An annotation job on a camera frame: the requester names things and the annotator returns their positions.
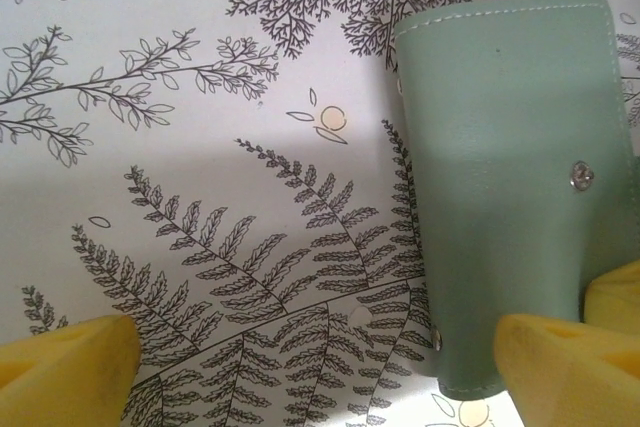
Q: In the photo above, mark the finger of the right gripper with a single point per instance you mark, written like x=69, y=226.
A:
x=617, y=297

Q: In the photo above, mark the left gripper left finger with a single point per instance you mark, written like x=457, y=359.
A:
x=60, y=377

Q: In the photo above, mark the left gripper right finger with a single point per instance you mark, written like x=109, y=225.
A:
x=575, y=387

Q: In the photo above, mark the green leather card holder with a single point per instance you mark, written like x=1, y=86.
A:
x=500, y=172

